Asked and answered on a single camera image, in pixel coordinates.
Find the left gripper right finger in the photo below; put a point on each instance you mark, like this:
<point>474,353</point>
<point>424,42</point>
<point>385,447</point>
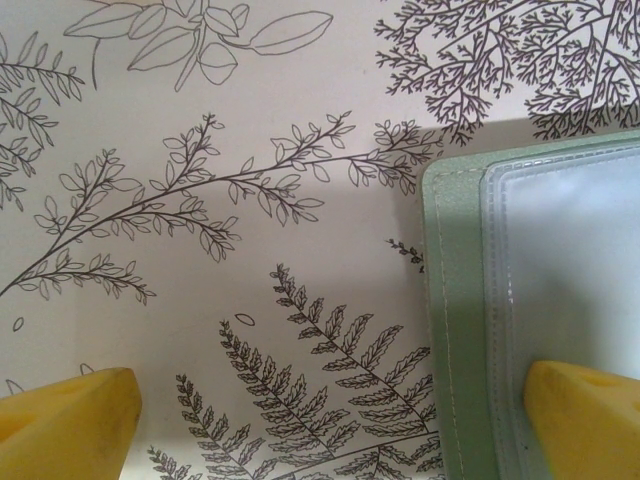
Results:
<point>585,430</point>

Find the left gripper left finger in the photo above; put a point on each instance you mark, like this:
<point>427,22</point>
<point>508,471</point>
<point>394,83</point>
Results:
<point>65,430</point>

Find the grey rectangular block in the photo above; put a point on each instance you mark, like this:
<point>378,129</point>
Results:
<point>450,300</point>

